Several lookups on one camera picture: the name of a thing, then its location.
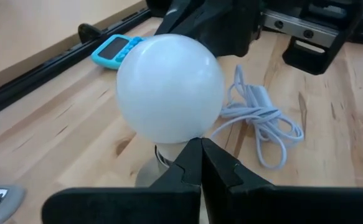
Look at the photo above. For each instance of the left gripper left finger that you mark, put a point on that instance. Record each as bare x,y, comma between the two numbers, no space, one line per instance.
137,207

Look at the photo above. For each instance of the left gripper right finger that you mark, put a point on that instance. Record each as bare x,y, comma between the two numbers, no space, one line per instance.
277,207

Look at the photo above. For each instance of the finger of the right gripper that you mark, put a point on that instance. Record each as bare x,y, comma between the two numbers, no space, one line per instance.
234,28
184,18

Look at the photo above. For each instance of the brass lamp socket base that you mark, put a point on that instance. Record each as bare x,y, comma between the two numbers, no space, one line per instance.
150,174

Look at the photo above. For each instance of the white lightbulb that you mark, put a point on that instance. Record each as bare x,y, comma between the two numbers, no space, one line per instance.
168,90

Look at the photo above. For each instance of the turquoise calculator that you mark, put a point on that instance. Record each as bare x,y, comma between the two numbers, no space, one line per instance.
114,49

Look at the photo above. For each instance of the grey stapler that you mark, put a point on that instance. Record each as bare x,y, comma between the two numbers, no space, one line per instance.
10,199

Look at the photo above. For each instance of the light wood desk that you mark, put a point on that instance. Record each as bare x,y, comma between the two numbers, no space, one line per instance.
28,31

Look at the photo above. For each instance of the black aluminium table frame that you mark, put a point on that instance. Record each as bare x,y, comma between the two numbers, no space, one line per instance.
44,73

